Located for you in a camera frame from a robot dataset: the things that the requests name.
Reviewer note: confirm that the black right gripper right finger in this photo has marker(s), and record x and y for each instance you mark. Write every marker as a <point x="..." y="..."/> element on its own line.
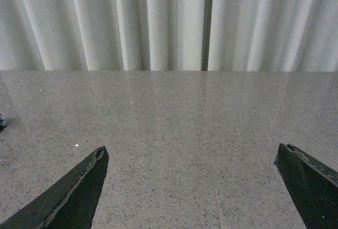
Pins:
<point x="311" y="184"/>

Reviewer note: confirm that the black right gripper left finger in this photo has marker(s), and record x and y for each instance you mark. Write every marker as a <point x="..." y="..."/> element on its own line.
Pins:
<point x="71" y="202"/>

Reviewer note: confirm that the white pleated curtain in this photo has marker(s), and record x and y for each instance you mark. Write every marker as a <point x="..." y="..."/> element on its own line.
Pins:
<point x="157" y="35"/>

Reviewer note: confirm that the yellow mushroom push button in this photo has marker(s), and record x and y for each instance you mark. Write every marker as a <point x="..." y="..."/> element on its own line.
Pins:
<point x="2" y="123"/>

